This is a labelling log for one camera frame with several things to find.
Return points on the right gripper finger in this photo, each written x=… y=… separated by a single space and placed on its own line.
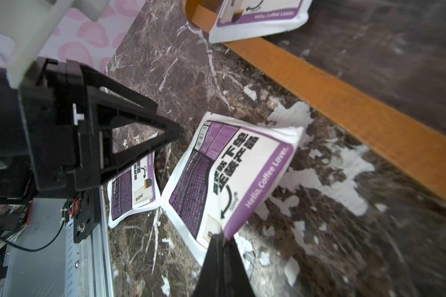
x=223 y=273

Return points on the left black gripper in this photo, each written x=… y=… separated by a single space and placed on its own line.
x=52 y=122

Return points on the purple coffee bag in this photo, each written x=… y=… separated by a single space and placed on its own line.
x=134 y=191
x=244 y=19
x=228 y=170

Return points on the orange three-tier shelf rack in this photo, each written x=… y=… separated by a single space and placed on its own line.
x=375 y=68

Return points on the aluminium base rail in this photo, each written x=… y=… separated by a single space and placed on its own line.
x=52 y=258

